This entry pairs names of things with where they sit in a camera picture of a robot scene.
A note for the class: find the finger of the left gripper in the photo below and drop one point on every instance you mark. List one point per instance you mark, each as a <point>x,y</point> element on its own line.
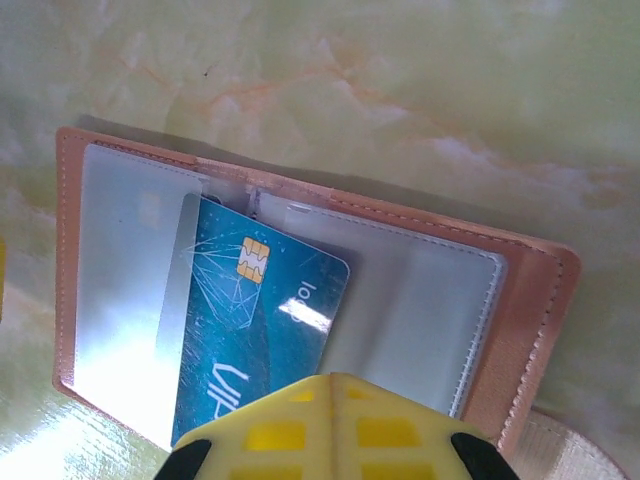
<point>2,280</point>

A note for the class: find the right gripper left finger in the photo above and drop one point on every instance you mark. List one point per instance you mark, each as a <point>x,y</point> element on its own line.
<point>280,440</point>

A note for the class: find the brown leather card holder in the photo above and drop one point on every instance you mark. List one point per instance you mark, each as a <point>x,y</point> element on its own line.
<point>530,300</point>

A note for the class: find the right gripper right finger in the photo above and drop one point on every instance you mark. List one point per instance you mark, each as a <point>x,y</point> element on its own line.
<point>390,440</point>

